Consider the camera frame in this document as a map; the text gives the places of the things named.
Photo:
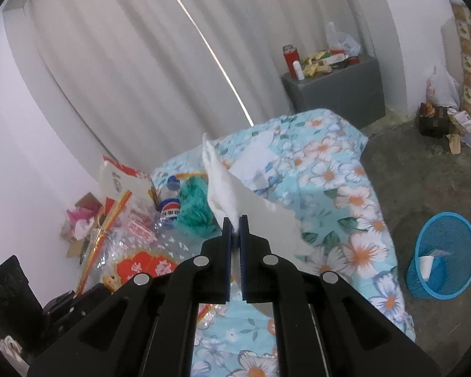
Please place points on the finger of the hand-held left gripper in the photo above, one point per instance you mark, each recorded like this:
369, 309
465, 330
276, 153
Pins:
62, 306

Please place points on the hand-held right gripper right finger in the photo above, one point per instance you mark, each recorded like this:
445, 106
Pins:
243, 243

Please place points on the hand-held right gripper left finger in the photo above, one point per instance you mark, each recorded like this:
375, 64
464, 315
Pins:
227, 239

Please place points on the white cloth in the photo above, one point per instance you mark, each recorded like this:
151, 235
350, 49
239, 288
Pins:
227, 188

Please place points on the clear bottle with blue label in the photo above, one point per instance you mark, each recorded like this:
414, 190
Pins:
168, 208

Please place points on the blue plastic wastebasket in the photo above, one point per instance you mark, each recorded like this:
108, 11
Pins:
455, 243

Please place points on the green knit cloth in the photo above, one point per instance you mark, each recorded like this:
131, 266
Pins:
192, 208

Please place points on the brown cardboard box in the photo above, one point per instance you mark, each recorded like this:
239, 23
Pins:
74, 251

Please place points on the white paper sheet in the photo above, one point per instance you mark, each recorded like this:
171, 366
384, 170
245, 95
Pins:
255, 157

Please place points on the pink tissue paper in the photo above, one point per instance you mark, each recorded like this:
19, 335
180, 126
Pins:
80, 220

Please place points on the clear gift bag red print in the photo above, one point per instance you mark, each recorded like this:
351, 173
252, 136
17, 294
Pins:
141, 263

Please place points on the floral blue blanket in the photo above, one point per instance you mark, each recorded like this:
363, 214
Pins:
337, 172

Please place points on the white and red bag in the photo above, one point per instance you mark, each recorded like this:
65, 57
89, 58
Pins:
119, 180

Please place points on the grey cabinet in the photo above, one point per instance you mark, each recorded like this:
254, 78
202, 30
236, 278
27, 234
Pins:
337, 94

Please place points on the small white bottle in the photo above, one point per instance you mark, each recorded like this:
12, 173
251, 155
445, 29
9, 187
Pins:
298, 71

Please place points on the white paper cup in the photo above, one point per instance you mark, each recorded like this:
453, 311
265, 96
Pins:
426, 267

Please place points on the red thermos flask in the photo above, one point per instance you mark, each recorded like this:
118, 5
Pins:
289, 63

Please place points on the pile of snack packets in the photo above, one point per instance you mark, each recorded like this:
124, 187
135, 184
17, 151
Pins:
318, 65

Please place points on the white curtain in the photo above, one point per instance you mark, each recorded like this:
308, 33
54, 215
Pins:
121, 47

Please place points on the dark cardboard box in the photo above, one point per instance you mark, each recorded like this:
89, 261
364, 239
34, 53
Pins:
431, 123

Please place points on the brown paper scrap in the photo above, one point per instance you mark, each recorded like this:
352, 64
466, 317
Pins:
454, 144

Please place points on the white printed plastic bag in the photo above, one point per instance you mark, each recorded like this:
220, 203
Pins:
441, 86

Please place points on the white printed carton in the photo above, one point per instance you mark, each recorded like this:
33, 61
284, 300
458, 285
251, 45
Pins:
469, 125

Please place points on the white panel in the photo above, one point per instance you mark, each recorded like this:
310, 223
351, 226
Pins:
451, 55

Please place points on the tile-patterned board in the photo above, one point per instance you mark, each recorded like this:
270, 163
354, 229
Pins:
469, 55

